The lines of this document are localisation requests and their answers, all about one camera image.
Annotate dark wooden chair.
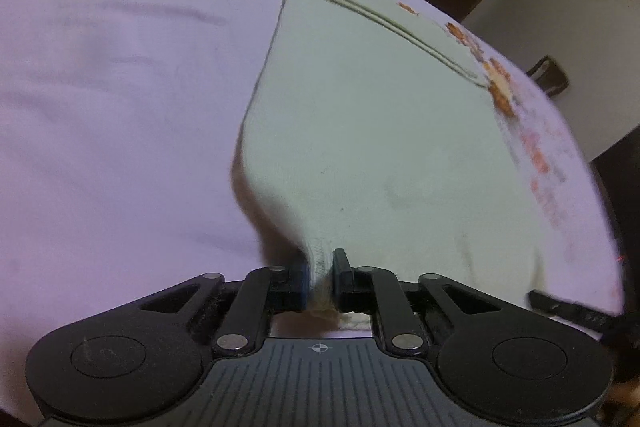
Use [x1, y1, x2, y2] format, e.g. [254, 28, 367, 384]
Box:
[525, 55, 571, 98]

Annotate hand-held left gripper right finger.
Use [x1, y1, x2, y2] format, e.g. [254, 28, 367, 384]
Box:
[330, 248, 507, 360]

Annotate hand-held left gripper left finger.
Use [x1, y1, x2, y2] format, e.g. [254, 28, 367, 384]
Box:
[136, 257, 312, 359]

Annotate pale green long-sleeve shirt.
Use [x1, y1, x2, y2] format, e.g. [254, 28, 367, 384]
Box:
[230, 0, 547, 334]

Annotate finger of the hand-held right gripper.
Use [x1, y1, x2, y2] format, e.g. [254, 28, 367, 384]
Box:
[528, 289, 623, 334]

